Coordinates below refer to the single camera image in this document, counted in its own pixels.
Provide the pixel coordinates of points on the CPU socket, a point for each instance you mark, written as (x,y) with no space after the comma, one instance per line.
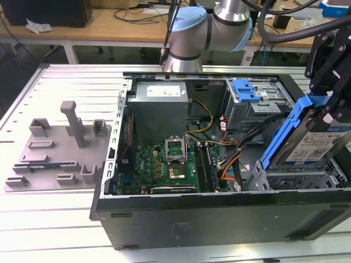
(176,172)

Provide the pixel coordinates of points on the grey power supply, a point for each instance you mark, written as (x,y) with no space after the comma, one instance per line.
(156,115)

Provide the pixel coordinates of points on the blue drive latch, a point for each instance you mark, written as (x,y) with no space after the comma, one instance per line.
(244,91)

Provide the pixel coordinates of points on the black graphics card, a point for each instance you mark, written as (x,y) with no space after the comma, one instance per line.
(175,189)

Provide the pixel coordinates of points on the black case fan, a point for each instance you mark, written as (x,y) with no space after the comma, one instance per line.
(129,142)

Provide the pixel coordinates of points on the RAM stick on rack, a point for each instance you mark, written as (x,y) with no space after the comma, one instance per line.
(44,166)

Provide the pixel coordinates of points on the large black box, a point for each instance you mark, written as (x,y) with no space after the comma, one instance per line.
(46,13)

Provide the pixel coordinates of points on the black PC case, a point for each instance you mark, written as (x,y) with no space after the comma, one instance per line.
(192,219)

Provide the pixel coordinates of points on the wooden desk with clutter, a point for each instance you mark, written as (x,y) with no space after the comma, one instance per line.
(296,45)

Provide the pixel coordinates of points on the crumpled plastic bag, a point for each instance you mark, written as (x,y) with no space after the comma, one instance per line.
(38,26)

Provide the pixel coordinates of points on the blue carton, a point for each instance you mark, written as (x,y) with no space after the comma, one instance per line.
(337,9)

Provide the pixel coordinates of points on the long wooden desk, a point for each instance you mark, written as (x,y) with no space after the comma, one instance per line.
(96,30)

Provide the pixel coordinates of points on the grey parts rack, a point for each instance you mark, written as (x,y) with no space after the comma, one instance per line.
(55,153)

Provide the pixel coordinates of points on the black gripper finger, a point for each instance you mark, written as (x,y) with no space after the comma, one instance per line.
(333,90)
(344,112)

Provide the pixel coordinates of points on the metal disk bay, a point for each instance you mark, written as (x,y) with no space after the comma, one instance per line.
(290,180)

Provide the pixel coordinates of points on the grey optical drive cage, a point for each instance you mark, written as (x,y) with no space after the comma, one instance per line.
(246,115)

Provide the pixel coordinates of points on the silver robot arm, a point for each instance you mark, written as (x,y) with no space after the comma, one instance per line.
(197,30)

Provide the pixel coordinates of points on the hard disk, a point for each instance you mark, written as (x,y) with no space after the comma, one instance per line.
(312,148)

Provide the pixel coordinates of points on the small black box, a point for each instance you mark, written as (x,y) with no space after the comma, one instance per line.
(255,19)

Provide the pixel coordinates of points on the green motherboard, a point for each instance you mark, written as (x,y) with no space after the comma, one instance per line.
(148,164)

